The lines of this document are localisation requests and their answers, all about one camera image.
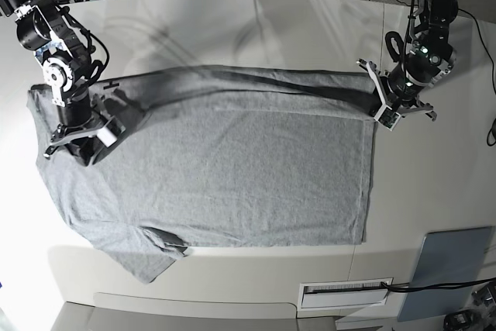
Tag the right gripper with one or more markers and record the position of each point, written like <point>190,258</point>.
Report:
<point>79,122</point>

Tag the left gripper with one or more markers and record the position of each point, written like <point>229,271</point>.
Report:
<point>400,89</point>

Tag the grey T-shirt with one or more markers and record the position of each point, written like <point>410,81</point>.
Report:
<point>222,157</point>

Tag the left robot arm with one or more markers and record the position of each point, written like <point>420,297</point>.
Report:
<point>423,56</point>

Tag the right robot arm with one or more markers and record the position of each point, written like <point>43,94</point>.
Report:
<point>63,49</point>

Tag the grey-blue flat panel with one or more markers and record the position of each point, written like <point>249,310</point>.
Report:
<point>446,257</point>

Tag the black device bottom right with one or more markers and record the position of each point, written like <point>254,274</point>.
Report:
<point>458,321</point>

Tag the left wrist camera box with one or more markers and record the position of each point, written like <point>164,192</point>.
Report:
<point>387,117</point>

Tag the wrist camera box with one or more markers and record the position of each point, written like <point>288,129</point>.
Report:
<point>110,132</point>
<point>387,117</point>

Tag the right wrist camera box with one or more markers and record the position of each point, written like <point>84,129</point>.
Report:
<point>110,132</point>

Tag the white table cable grommet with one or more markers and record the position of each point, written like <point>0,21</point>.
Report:
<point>340,295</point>

